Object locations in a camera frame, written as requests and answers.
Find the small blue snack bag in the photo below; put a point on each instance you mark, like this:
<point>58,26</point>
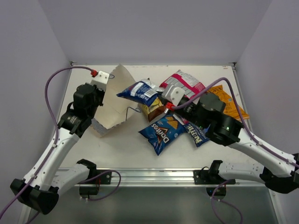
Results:
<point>144,92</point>

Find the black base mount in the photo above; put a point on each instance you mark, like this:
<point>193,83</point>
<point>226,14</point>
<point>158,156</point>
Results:
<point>210,176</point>
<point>91,186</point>

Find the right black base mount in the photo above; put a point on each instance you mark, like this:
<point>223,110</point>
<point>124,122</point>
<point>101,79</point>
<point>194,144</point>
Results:
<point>210,176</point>

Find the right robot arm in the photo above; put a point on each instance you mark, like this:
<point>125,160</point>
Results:
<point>275,169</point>

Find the blue checkered paper bag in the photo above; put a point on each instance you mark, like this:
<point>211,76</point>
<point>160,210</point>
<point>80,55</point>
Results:
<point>115,110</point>

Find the brown Chuba chips bag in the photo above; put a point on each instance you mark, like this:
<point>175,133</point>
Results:
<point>152,111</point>

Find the blue Doritos bag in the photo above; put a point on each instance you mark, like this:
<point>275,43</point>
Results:
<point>163,132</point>

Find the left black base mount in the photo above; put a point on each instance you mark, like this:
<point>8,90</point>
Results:
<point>91,186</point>

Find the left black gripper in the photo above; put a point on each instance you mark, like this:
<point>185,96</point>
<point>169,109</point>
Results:
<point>100,92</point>

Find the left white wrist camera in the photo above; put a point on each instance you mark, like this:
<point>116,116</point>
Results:
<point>99,79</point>

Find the blue Kettle chips bag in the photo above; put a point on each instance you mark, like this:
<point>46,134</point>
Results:
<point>197,134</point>

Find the pink snack bag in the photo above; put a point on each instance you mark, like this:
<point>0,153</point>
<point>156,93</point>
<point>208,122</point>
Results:
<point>185,81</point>

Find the aluminium mounting rail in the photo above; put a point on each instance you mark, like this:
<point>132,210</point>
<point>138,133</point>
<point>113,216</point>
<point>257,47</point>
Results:
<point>154,177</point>

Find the orange Kettle chips bag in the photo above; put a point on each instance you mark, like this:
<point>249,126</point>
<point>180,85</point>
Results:
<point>230,108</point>

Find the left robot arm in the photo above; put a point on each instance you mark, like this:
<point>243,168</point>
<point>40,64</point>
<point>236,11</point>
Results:
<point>37,189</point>

